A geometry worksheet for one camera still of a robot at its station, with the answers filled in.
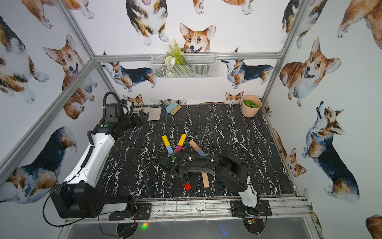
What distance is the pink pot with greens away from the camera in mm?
1077

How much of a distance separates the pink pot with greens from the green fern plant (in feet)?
1.73

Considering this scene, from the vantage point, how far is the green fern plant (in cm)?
81
